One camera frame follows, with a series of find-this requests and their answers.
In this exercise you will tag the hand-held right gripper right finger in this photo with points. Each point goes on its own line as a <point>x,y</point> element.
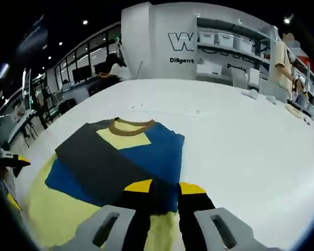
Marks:
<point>193,206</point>

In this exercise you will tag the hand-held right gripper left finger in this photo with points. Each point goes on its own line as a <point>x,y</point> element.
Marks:
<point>136,209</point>

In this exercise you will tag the yellow-green garment with coloured sleeves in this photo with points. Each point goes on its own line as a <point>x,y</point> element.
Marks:
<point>99,157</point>

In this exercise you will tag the black desk monitor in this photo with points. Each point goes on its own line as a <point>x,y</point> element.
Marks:
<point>81,74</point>
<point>102,68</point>

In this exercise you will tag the dark hanging banner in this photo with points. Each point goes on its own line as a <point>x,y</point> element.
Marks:
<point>32,36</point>

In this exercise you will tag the white cloth pile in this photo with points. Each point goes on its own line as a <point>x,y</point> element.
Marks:
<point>251,92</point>

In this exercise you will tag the white open storage box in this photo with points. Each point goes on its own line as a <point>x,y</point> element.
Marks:
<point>209,69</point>

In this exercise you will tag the beige cloth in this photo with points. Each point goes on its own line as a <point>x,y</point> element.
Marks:
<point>294,111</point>

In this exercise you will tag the white lidded storage bin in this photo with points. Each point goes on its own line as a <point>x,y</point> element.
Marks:
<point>225,39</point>
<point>243,44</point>
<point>206,38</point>

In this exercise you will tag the grey metal storage shelf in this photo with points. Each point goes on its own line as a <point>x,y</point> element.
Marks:
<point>225,24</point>

